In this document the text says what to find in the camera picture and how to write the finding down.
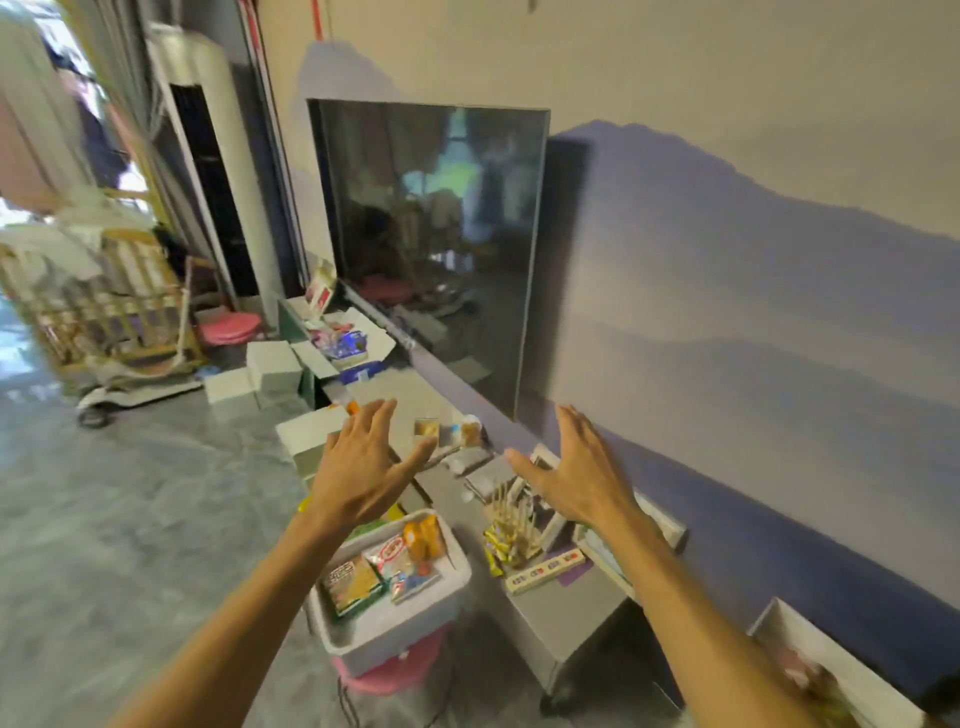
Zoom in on person's right hand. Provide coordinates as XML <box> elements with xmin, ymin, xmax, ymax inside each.
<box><xmin>503</xmin><ymin>404</ymin><xmax>639</xmax><ymax>530</ymax></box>

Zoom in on yellow candy wrappers pile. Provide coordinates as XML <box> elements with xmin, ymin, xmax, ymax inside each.
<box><xmin>482</xmin><ymin>524</ymin><xmax>517</xmax><ymax>579</ymax></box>

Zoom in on red white card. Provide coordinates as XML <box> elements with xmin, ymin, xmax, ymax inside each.
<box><xmin>303</xmin><ymin>258</ymin><xmax>340</xmax><ymax>316</ymax></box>

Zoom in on grey flat packet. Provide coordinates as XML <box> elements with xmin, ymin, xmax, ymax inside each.
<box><xmin>463</xmin><ymin>453</ymin><xmax>520</xmax><ymax>505</ymax></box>

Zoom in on wooden strip red marks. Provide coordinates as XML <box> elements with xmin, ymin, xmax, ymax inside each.
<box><xmin>503</xmin><ymin>547</ymin><xmax>588</xmax><ymax>596</ymax></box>

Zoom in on white cloth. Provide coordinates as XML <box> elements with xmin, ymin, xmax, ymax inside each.
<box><xmin>0</xmin><ymin>221</ymin><xmax>104</xmax><ymax>284</ymax></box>

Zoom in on blue toys pile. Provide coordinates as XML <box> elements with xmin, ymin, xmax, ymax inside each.
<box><xmin>314</xmin><ymin>322</ymin><xmax>370</xmax><ymax>363</ymax></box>

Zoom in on person's left forearm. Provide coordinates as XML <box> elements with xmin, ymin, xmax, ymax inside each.
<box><xmin>108</xmin><ymin>509</ymin><xmax>355</xmax><ymax>728</ymax></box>

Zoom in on yellow toy sand tray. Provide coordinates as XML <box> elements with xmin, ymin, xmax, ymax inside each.
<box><xmin>298</xmin><ymin>494</ymin><xmax>408</xmax><ymax>543</ymax></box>

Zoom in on open white carton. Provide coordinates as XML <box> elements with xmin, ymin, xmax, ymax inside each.
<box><xmin>288</xmin><ymin>305</ymin><xmax>397</xmax><ymax>380</ymax></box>

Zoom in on green landscape photo frame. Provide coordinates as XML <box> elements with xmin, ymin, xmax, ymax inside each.
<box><xmin>573</xmin><ymin>491</ymin><xmax>690</xmax><ymax>603</ymax></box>

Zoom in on orange snack packet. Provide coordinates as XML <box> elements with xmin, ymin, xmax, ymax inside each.
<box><xmin>419</xmin><ymin>513</ymin><xmax>450</xmax><ymax>564</ymax></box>

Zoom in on person's left hand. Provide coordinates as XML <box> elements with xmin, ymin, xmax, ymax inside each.
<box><xmin>308</xmin><ymin>397</ymin><xmax>438</xmax><ymax>530</ymax></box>

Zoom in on white cardboard box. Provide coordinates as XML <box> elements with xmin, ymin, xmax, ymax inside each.
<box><xmin>748</xmin><ymin>597</ymin><xmax>928</xmax><ymax>728</ymax></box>

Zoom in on green board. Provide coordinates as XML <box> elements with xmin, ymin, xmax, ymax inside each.
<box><xmin>277</xmin><ymin>298</ymin><xmax>318</xmax><ymax>412</ymax></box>

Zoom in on purple paper sheet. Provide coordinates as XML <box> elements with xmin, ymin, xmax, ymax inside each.
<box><xmin>551</xmin><ymin>547</ymin><xmax>595</xmax><ymax>589</ymax></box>

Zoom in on white closed box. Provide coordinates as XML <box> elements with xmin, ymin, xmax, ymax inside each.
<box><xmin>203</xmin><ymin>367</ymin><xmax>262</xmax><ymax>423</ymax></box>
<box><xmin>245</xmin><ymin>339</ymin><xmax>305</xmax><ymax>412</ymax></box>
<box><xmin>275</xmin><ymin>404</ymin><xmax>352</xmax><ymax>481</ymax></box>

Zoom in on wooden baby crib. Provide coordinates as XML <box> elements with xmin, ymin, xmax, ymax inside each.
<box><xmin>0</xmin><ymin>224</ymin><xmax>209</xmax><ymax>378</ymax></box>

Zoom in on grey flat board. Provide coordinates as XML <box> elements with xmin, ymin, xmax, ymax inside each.
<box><xmin>348</xmin><ymin>367</ymin><xmax>472</xmax><ymax>472</ymax></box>

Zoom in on white snack basket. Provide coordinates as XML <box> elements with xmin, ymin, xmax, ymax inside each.
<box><xmin>303</xmin><ymin>508</ymin><xmax>474</xmax><ymax>680</ymax></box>

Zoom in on black white photo frame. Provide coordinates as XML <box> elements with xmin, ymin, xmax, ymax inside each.
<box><xmin>509</xmin><ymin>442</ymin><xmax>573</xmax><ymax>558</ymax></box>

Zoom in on person's right forearm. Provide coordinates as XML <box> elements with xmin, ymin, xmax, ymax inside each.
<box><xmin>599</xmin><ymin>509</ymin><xmax>820</xmax><ymax>728</ymax></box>

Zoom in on white blue snack packet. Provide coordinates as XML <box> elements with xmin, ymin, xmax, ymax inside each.
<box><xmin>362</xmin><ymin>533</ymin><xmax>444</xmax><ymax>605</ymax></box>

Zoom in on wooden stick rack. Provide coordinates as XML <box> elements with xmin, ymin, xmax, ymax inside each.
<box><xmin>483</xmin><ymin>483</ymin><xmax>547</xmax><ymax>569</ymax></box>

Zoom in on white standing air conditioner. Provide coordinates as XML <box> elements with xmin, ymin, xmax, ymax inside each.
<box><xmin>146</xmin><ymin>26</ymin><xmax>292</xmax><ymax>331</ymax></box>

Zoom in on pink round stool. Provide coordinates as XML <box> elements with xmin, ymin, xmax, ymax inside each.
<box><xmin>196</xmin><ymin>311</ymin><xmax>265</xmax><ymax>348</ymax></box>

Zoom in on black television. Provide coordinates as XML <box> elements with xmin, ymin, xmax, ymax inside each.
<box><xmin>307</xmin><ymin>98</ymin><xmax>553</xmax><ymax>421</ymax></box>

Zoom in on blue tissue box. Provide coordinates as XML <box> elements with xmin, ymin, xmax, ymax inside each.
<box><xmin>337</xmin><ymin>359</ymin><xmax>389</xmax><ymax>386</ymax></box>

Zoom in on green chips snack packet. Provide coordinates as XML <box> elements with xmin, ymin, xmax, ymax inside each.
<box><xmin>318</xmin><ymin>553</ymin><xmax>389</xmax><ymax>622</ymax></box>

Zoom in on silver foil packet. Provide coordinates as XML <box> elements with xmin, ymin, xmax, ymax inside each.
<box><xmin>442</xmin><ymin>447</ymin><xmax>494</xmax><ymax>479</ymax></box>

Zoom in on white kick scooter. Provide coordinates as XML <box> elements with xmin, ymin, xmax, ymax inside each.
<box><xmin>74</xmin><ymin>371</ymin><xmax>205</xmax><ymax>430</ymax></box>

